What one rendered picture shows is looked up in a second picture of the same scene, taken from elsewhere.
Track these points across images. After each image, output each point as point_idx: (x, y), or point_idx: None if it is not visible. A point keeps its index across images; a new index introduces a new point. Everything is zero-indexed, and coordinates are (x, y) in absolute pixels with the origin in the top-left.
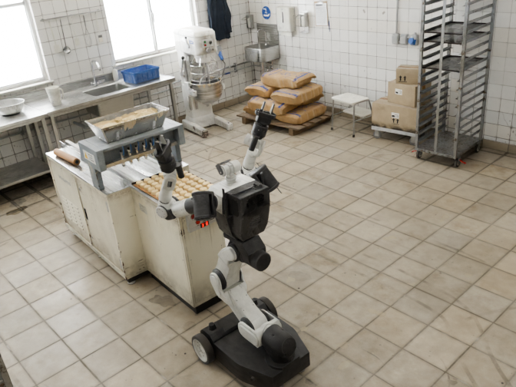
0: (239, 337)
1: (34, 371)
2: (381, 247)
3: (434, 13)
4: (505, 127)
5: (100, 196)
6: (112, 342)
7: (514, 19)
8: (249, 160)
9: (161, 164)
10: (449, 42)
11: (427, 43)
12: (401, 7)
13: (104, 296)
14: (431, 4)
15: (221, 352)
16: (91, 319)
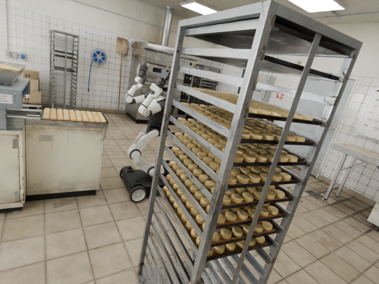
0: (146, 180)
1: (74, 280)
2: (106, 145)
3: (35, 43)
4: (79, 100)
5: (0, 137)
6: (85, 231)
7: (79, 53)
8: (135, 91)
9: (165, 81)
10: (69, 58)
11: (31, 58)
12: (10, 36)
13: (15, 227)
14: (32, 38)
15: (150, 187)
16: (40, 239)
